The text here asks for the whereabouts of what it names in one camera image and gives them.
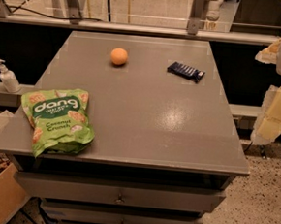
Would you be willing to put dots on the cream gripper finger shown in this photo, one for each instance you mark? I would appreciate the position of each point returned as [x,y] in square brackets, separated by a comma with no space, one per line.
[269,55]
[268,124]

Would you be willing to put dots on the orange fruit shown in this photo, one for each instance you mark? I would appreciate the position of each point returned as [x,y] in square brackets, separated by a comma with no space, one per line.
[119,56]

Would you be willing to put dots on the green rice chip bag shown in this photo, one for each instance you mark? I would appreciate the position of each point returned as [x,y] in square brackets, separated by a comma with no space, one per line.
[59,120]

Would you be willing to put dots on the dark blue snack bar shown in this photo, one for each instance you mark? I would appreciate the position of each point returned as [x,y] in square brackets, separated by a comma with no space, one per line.
[186,71]

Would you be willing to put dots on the grey drawer cabinet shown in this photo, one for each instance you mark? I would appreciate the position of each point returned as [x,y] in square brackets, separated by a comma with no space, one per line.
[168,145]

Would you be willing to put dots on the metal drawer knob upper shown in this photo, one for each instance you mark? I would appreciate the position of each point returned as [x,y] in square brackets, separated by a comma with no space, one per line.
[119,200]

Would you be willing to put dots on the white pump dispenser bottle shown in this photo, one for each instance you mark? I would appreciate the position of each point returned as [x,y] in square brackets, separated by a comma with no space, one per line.
[8,78]

